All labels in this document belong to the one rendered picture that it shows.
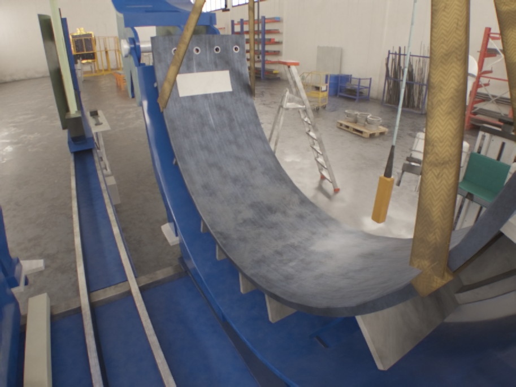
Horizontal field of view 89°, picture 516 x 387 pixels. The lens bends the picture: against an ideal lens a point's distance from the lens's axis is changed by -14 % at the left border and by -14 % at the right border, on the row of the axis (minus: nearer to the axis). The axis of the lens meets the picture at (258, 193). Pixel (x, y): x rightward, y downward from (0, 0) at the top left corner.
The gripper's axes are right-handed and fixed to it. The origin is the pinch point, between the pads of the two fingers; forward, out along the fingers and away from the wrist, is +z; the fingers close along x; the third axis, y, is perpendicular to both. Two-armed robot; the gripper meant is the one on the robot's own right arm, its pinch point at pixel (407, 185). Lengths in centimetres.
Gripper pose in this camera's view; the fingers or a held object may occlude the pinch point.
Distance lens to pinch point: 202.8
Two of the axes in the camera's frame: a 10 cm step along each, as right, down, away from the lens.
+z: -2.7, 9.5, 1.5
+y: 7.8, 1.3, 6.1
